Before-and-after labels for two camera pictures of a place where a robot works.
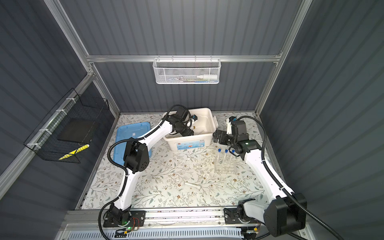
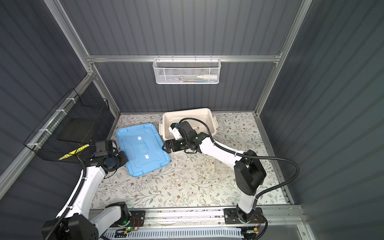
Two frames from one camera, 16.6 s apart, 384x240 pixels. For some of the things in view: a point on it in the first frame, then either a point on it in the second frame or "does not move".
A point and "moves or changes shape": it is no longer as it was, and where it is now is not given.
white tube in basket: [206, 76] does not move
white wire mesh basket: [186, 71] does not move
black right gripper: [216, 136] to [173, 142]
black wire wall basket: [66, 134] does not move
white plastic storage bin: [203, 129] does not move
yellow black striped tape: [75, 152] does not move
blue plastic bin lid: [126, 131] moves or changes shape
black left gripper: [188, 133] to [123, 159]
